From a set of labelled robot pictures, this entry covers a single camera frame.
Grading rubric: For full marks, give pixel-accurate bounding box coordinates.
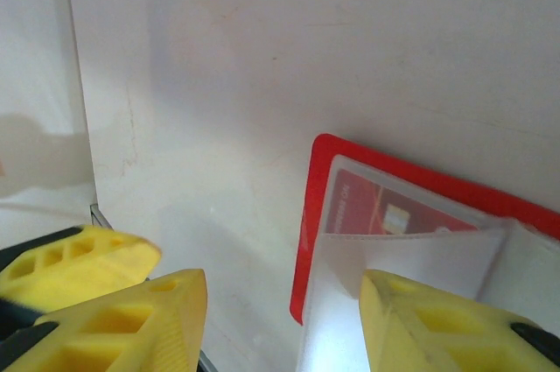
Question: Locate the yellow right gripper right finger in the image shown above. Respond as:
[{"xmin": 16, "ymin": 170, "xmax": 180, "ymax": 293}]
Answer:
[{"xmin": 360, "ymin": 269, "xmax": 560, "ymax": 372}]

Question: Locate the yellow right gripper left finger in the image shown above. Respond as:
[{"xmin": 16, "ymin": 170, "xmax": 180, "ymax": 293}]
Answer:
[{"xmin": 0, "ymin": 267, "xmax": 207, "ymax": 372}]

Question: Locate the red credit card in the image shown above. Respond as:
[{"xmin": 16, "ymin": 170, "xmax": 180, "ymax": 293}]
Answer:
[{"xmin": 322, "ymin": 169, "xmax": 480, "ymax": 238}]

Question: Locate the red card holder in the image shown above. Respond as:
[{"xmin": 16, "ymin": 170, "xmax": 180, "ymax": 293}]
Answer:
[{"xmin": 288, "ymin": 132, "xmax": 560, "ymax": 372}]

